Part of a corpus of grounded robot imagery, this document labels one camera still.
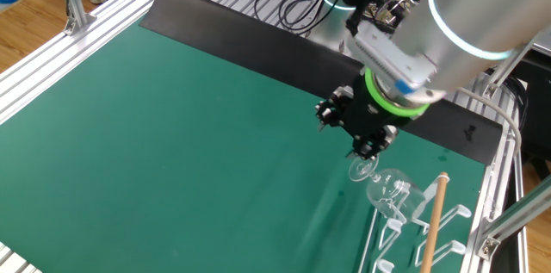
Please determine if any white wire cup rack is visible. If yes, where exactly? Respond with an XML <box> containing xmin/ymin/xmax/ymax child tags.
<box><xmin>356</xmin><ymin>180</ymin><xmax>474</xmax><ymax>273</ymax></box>

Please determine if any black mat strip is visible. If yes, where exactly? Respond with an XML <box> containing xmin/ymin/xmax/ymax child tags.
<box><xmin>138</xmin><ymin>0</ymin><xmax>504</xmax><ymax>166</ymax></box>

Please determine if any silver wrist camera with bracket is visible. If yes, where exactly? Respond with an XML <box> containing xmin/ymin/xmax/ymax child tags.
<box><xmin>345</xmin><ymin>20</ymin><xmax>436</xmax><ymax>96</ymax></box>

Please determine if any black computer case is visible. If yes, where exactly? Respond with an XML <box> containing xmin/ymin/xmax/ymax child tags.
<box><xmin>511</xmin><ymin>44</ymin><xmax>551</xmax><ymax>162</ymax></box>

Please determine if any clear wine glass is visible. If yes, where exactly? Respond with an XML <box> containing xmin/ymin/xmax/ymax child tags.
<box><xmin>347</xmin><ymin>154</ymin><xmax>428</xmax><ymax>222</ymax></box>

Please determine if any green flange ring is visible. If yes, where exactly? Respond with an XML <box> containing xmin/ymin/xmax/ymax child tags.
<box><xmin>364</xmin><ymin>67</ymin><xmax>431</xmax><ymax>119</ymax></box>

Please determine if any aluminium profile table frame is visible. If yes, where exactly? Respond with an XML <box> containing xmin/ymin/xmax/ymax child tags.
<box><xmin>0</xmin><ymin>0</ymin><xmax>530</xmax><ymax>273</ymax></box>

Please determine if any wooden rack handle rod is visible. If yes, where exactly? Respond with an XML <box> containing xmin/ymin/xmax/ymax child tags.
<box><xmin>419</xmin><ymin>171</ymin><xmax>450</xmax><ymax>273</ymax></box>

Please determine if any green table mat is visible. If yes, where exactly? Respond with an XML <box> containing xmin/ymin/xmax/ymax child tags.
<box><xmin>0</xmin><ymin>18</ymin><xmax>487</xmax><ymax>273</ymax></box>

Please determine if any gray cable with metal plug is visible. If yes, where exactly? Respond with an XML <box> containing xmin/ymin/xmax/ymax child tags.
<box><xmin>455</xmin><ymin>86</ymin><xmax>523</xmax><ymax>158</ymax></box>

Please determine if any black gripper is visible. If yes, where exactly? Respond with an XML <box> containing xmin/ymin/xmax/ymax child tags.
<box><xmin>314</xmin><ymin>73</ymin><xmax>412</xmax><ymax>162</ymax></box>

